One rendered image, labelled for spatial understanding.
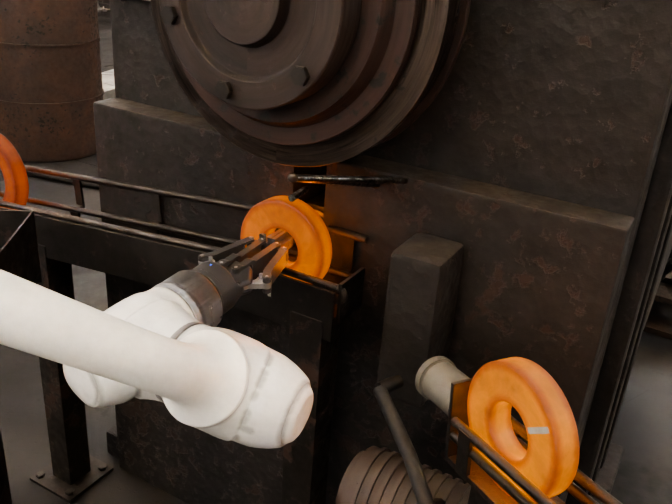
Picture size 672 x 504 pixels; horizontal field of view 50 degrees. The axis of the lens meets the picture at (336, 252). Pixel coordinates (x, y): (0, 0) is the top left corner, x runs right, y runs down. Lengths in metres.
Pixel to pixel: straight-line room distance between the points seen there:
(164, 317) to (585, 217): 0.56
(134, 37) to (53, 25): 2.41
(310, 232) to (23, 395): 1.23
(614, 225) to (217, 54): 0.56
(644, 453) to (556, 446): 1.33
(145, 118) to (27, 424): 0.97
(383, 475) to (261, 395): 0.31
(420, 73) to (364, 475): 0.54
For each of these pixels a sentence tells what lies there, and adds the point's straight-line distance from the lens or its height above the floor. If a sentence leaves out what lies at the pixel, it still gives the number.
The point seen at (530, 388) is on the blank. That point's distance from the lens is 0.79.
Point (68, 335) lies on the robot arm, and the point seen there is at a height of 0.87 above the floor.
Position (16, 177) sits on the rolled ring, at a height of 0.71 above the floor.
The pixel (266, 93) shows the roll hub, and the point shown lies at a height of 1.00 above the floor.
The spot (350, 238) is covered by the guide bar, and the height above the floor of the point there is 0.76.
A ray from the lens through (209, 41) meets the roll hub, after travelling 0.99.
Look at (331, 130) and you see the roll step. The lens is 0.97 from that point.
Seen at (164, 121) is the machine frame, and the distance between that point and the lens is 1.31.
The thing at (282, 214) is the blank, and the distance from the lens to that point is 1.10.
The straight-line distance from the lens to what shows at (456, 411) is 0.89.
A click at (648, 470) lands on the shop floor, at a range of 2.06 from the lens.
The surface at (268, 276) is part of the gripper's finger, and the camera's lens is 1.00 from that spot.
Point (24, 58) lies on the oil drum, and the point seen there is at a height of 0.52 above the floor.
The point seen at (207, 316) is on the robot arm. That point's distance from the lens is 0.93.
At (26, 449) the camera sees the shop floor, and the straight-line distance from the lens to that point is 1.94.
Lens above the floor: 1.20
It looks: 25 degrees down
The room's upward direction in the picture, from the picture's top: 4 degrees clockwise
